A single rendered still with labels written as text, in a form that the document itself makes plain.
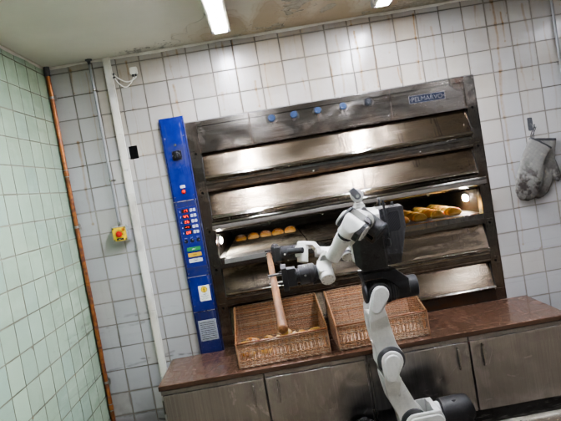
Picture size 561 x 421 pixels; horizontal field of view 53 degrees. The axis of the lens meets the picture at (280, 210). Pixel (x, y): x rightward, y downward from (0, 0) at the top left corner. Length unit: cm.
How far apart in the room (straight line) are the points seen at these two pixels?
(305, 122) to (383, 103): 53
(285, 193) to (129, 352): 149
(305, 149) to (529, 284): 177
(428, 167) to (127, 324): 227
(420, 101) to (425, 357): 165
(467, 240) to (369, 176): 79
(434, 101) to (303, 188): 105
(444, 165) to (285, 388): 178
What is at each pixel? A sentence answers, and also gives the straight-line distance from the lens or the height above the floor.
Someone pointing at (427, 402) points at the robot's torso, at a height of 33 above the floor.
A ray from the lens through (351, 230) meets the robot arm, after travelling 241.
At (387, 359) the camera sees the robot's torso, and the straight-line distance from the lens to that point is 299.
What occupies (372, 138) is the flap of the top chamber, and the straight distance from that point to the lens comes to 384.
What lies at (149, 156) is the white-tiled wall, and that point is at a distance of 383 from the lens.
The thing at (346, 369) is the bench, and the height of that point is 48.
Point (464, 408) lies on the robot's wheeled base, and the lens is 323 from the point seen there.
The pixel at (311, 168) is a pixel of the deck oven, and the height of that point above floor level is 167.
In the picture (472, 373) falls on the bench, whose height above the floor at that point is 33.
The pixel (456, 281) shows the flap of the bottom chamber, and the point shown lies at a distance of 403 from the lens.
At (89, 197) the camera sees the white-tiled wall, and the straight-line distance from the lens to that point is 392.
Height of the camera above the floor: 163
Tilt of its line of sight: 3 degrees down
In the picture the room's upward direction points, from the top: 10 degrees counter-clockwise
